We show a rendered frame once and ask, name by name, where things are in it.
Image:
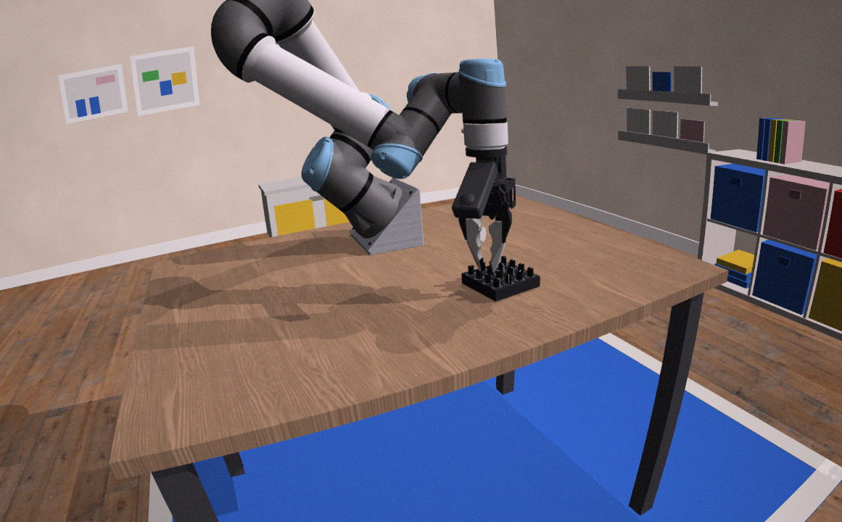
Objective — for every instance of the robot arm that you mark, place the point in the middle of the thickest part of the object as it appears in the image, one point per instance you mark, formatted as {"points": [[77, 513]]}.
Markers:
{"points": [[306, 71]]}

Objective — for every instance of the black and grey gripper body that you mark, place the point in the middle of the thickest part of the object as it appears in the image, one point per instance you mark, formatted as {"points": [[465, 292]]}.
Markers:
{"points": [[502, 187]]}

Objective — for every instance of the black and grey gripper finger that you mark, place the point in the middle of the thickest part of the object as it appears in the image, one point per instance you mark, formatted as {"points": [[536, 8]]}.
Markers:
{"points": [[499, 231], [474, 234]]}

